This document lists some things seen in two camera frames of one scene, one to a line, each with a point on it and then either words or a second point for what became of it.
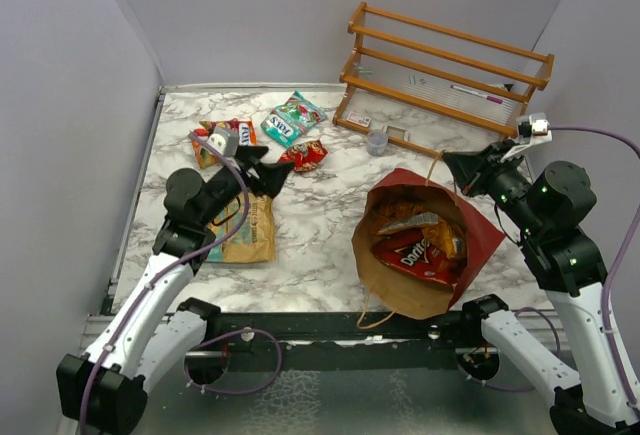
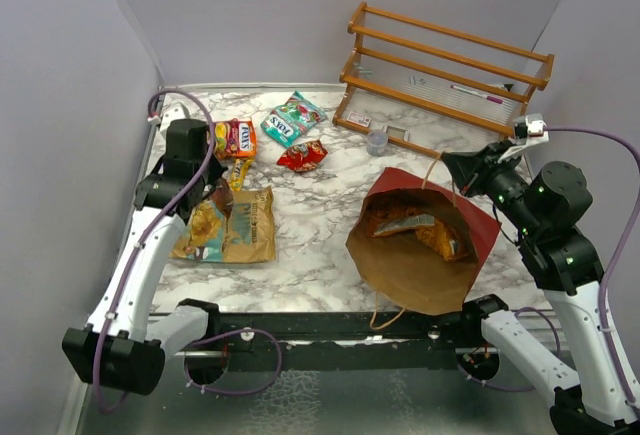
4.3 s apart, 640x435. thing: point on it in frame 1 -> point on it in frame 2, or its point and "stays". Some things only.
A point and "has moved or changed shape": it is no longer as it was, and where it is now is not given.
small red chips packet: [305, 156] stays
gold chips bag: [256, 240] stays
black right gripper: [472, 168] stays
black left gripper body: [240, 179] -> [214, 171]
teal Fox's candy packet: [289, 121] stays
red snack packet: [420, 256] has moved or changed shape
